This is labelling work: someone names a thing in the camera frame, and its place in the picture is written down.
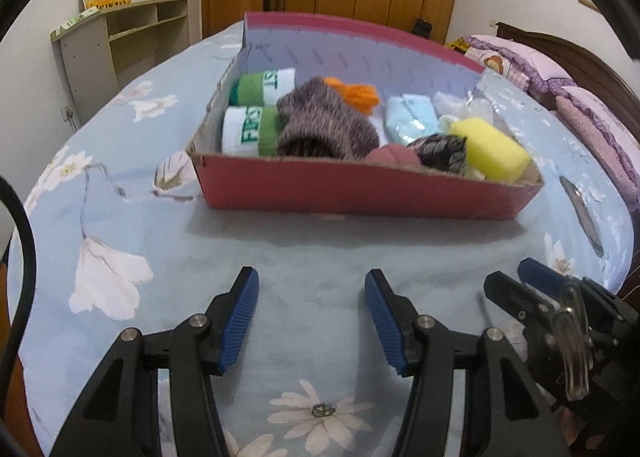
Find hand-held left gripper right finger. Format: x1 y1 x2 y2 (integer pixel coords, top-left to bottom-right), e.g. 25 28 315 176
363 268 571 457

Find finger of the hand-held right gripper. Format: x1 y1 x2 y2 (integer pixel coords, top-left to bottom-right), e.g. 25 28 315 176
482 271 556 338
517 258 571 298

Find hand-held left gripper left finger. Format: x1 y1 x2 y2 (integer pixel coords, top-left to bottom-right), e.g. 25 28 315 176
50 266 261 457

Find yellow sponge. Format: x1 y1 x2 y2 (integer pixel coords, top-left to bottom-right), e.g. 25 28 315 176
447 117 532 184

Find pink cardboard box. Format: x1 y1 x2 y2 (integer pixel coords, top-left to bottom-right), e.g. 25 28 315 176
186 11 545 222

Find pink sock roll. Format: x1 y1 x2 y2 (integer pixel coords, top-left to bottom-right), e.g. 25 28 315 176
365 144 426 168

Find green white sock roll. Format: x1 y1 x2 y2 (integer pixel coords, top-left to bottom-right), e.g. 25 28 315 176
221 106 286 158
230 68 298 108

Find blue face mask pack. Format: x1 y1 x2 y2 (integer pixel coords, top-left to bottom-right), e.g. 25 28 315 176
384 93 443 145

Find purple knit sock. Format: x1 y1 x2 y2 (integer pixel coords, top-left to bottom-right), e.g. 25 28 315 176
275 77 382 160

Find orange sock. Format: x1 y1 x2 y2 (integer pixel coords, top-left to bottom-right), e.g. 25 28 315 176
322 77 381 115

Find metal spring clip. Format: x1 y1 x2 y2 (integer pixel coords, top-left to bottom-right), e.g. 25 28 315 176
552 277 596 398

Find dark smartphone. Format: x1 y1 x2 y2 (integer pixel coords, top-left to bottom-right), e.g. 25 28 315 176
559 176 606 258

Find blue floral bed sheet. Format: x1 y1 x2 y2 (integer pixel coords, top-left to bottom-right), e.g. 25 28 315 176
7 19 636 457

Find pink pillows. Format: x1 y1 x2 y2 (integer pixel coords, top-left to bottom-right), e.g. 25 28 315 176
555 97 640 212

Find pink purple frilled pillow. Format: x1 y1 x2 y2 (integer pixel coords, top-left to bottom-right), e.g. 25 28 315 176
555 84 638 138

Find pink cartoon print pillow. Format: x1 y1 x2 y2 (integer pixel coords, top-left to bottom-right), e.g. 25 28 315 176
462 34 571 95

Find dark wooden headboard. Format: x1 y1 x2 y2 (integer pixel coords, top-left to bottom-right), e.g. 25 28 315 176
495 22 640 128

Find beige shelf unit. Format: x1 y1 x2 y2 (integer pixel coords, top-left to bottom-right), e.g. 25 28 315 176
49 0 195 118

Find green white packet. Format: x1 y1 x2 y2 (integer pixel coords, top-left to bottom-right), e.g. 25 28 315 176
57 8 101 34

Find black cable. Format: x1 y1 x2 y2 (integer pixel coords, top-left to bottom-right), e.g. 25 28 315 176
0 177 36 457

